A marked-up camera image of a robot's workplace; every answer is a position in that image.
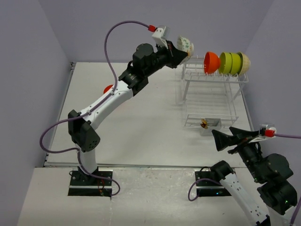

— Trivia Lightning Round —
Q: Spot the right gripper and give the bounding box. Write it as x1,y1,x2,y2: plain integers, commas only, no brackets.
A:
211,125,264,180

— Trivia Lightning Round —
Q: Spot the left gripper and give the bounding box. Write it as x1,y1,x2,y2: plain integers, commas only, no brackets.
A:
144,40,187,76

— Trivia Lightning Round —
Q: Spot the floral patterned white bowl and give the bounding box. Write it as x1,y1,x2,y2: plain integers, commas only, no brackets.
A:
177,36,194,58

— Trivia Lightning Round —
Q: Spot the orange bowl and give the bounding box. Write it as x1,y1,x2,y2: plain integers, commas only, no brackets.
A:
204,52,221,74
103,84,113,94

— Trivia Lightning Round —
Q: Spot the green bowl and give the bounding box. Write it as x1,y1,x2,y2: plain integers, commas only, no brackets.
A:
230,53,241,75
218,52,232,74

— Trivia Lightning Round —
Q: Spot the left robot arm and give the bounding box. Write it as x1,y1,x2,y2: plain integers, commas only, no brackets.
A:
68,37,194,185

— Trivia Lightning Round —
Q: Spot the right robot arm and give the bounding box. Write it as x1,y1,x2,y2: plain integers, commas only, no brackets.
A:
210,125,301,226

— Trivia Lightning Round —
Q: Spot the white cutlery holder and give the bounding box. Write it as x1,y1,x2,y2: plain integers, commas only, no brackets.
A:
200,118,222,136

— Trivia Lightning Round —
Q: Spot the gold leaf-shaped utensil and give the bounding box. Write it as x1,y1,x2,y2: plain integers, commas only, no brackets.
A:
200,119,208,129

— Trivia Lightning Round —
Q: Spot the beige bowl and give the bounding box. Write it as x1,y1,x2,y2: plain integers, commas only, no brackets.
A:
237,52,251,76

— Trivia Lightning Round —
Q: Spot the white wire dish rack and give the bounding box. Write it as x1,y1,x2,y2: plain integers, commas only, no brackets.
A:
175,56,250,129

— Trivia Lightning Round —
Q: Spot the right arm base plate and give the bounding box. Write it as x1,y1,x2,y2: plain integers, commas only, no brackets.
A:
195,169,231,197

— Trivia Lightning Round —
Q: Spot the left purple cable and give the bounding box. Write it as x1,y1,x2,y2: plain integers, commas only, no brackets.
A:
39,20,157,196

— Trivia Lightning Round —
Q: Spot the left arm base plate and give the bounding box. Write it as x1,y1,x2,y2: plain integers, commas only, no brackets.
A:
68,170,112,197

